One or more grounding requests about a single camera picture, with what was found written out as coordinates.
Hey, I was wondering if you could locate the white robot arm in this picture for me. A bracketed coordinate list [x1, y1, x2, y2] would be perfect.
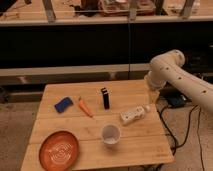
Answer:
[146, 50, 213, 114]

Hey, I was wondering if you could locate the orange toy carrot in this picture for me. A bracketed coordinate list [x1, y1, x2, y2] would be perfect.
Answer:
[78, 97, 93, 118]

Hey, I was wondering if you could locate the white plastic bottle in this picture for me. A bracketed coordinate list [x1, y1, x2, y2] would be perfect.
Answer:
[120, 105, 151, 125]

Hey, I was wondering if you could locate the wooden table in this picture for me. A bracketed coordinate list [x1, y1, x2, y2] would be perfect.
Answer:
[21, 80, 173, 171]

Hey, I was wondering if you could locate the blue sponge block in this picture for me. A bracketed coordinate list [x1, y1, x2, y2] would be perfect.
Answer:
[54, 97, 73, 113]

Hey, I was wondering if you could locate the white paper cup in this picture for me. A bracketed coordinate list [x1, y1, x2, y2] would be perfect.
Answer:
[101, 124, 121, 146]

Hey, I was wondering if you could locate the orange plate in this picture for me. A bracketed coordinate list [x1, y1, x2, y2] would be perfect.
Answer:
[39, 131, 79, 171]

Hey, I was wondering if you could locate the black floor cable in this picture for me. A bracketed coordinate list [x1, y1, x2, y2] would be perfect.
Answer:
[157, 103, 207, 171]

